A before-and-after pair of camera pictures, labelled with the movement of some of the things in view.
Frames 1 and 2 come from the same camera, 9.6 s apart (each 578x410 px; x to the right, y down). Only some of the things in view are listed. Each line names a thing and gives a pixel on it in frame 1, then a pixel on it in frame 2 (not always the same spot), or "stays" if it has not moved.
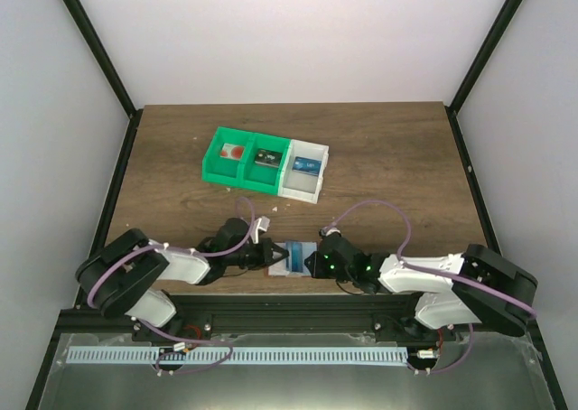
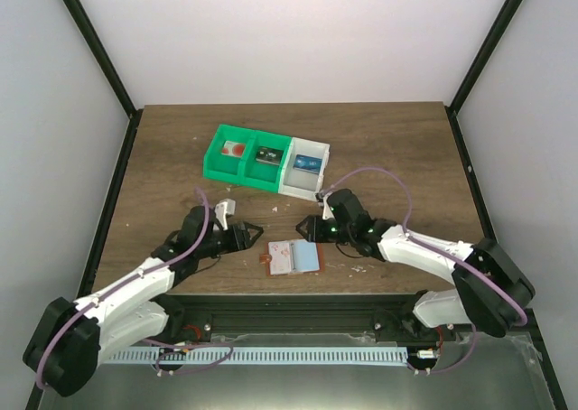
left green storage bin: [224, 162] stays
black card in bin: [268, 158] stays
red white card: [233, 152] stays
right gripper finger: [312, 260] → [305, 224]
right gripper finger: [313, 269] → [307, 232]
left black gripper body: [253, 259] → [228, 246]
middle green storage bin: [264, 163] stays
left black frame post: [104, 55] stays
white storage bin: [303, 171] stays
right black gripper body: [331, 273] → [339, 236]
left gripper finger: [271, 261] → [254, 238]
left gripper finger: [284, 253] → [252, 227]
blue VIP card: [307, 165] stays
